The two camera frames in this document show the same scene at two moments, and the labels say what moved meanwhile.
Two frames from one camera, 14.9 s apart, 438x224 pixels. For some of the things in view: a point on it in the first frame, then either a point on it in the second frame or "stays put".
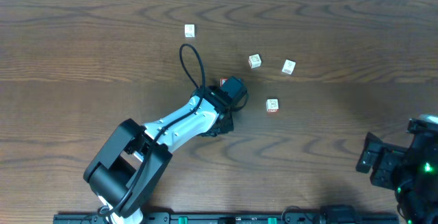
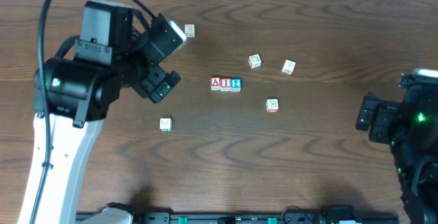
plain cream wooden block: [189, 30] stays put
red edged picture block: [272, 105] stays put
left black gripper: [224, 127] → [156, 84]
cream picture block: [289, 66] stays put
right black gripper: [371, 153] → [377, 120]
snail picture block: [254, 61] stays put
